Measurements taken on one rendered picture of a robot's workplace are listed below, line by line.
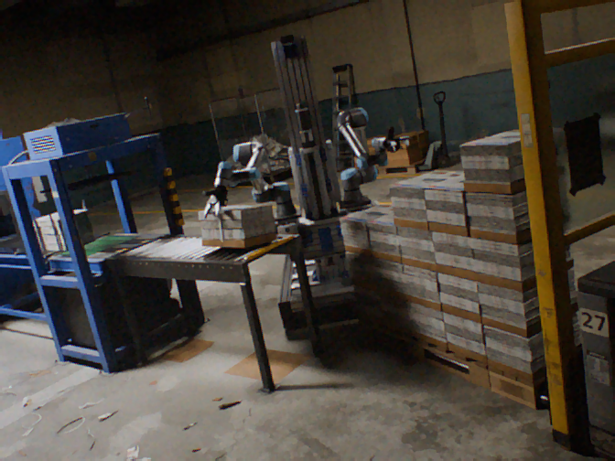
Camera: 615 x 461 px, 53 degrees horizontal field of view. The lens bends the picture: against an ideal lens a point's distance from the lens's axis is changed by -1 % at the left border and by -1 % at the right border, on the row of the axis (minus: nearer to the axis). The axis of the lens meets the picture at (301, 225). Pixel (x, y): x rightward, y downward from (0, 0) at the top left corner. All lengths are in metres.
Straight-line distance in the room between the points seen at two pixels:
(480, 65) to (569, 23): 1.43
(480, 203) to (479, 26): 7.57
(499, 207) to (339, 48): 8.98
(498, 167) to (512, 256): 0.41
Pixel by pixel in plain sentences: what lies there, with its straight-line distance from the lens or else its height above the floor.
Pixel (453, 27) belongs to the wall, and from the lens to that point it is 10.63.
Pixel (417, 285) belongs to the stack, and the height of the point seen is 0.49.
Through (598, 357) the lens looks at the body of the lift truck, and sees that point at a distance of 2.70.
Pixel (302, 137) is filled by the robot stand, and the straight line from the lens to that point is 4.51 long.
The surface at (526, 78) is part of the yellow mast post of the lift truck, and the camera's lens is 2.48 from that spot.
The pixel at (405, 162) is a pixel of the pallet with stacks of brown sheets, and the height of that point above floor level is 0.19.
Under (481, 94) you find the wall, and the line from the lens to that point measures 10.52.
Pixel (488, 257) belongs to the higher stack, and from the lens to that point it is 3.12.
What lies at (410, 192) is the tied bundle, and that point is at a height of 1.04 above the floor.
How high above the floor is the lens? 1.71
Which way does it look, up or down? 13 degrees down
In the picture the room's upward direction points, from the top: 11 degrees counter-clockwise
